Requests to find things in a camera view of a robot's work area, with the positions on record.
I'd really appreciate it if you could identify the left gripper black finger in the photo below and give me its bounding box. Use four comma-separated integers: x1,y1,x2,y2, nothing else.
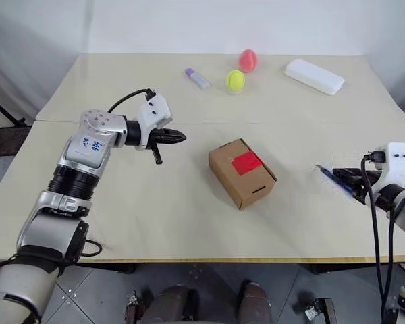
166,130,188,146
151,143,165,166

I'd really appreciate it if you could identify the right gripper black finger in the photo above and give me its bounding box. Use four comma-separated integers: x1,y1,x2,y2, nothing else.
332,167,362,179
340,178,359,197

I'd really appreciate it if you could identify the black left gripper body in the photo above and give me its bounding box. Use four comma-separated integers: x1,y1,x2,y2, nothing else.
148,128,172,150

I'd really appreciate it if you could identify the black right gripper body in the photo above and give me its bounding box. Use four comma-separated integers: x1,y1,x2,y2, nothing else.
352,169,381,205

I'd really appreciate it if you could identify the blue pen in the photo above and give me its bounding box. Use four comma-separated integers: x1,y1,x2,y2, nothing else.
316,163,356,197

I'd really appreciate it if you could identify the brown cardboard box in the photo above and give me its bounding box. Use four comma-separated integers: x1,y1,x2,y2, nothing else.
207,137,279,211

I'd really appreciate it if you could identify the glue stick with purple cap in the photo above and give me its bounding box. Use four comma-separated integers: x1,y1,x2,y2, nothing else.
184,67,212,90

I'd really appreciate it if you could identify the red tape strip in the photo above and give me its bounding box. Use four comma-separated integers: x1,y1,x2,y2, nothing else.
231,151,263,177

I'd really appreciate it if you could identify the yellow tennis ball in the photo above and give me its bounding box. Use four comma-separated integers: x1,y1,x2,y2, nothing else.
225,69,246,93

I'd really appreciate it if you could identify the white plastic case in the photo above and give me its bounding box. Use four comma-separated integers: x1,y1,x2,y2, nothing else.
284,58,346,97

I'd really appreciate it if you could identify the pink ball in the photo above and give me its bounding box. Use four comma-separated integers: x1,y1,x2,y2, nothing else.
238,49,260,74

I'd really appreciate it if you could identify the rusty metal foot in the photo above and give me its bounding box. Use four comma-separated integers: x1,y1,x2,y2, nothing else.
304,296,338,324
126,289,145,324

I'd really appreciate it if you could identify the dark rounded shape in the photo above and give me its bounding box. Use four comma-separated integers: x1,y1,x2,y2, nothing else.
144,284,194,324
237,279,278,324

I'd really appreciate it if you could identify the black metal stand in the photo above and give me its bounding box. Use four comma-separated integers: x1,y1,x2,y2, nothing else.
0,88,34,159

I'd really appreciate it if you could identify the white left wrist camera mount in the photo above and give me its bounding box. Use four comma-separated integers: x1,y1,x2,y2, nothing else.
134,92,174,151

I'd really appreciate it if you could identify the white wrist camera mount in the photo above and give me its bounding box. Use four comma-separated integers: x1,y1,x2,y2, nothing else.
134,92,174,151
364,141,405,207

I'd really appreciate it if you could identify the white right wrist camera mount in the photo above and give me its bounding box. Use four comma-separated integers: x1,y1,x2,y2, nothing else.
364,141,405,207

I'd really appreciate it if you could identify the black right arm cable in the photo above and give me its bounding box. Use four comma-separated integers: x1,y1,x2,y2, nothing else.
360,151,398,317

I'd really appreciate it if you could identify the black table frame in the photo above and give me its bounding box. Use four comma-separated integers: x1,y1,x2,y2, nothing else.
74,261,404,275

